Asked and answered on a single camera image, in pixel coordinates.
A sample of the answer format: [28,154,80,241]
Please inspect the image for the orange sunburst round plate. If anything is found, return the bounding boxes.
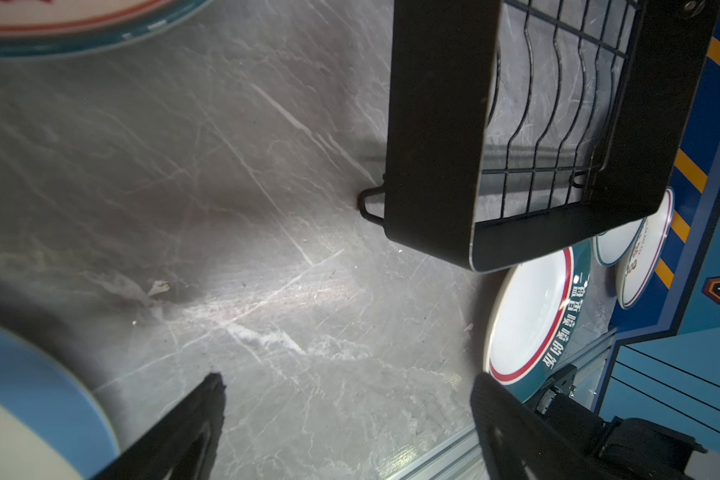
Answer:
[0,0,210,60]

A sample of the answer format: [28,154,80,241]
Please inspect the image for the white green emblem plate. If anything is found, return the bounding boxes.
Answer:
[592,219,644,267]

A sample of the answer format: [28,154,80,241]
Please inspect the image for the green red rimmed plate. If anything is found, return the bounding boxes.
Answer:
[483,242,592,402]

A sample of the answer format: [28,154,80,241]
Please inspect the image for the white plate red characters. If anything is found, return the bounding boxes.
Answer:
[616,187,676,310]

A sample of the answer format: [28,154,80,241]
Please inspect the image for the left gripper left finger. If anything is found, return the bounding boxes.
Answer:
[95,372,226,479]

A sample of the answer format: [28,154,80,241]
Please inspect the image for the black wire dish rack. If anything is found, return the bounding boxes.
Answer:
[358,1,720,273]

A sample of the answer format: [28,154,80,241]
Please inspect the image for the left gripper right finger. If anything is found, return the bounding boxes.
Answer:
[470,373,614,479]

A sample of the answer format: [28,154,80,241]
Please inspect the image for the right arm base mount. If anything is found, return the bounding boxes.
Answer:
[524,364,708,479]

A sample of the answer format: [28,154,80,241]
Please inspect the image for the blue striped plate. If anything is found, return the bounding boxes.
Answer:
[0,326,121,479]

